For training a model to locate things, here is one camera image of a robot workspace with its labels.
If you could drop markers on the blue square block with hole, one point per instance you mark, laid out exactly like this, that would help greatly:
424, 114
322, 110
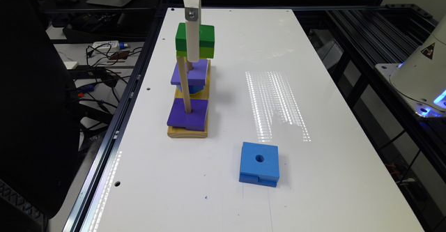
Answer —
259, 164

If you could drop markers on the front wooden peg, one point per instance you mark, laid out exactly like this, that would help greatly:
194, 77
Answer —
184, 84

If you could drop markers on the wooden peg base board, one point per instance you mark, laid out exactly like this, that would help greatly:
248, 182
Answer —
180, 132

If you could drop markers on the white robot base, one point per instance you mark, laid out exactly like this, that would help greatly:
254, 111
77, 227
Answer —
420, 79

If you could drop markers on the green square block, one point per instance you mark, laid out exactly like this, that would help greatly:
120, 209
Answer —
206, 41

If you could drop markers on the dark purple square block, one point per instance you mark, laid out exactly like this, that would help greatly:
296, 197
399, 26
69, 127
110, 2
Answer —
195, 121

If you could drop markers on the light purple square block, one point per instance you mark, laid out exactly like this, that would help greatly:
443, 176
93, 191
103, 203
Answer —
196, 77

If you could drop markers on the blue block under purple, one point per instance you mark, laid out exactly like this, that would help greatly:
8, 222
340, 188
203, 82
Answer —
192, 89

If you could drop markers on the white power strip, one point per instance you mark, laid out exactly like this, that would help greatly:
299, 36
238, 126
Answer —
112, 45

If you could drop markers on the wooden peg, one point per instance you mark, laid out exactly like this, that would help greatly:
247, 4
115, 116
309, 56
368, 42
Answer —
189, 65
184, 84

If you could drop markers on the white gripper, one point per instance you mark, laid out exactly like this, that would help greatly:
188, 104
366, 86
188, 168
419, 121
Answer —
192, 23

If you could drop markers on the middle wooden peg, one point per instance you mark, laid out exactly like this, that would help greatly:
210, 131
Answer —
189, 65

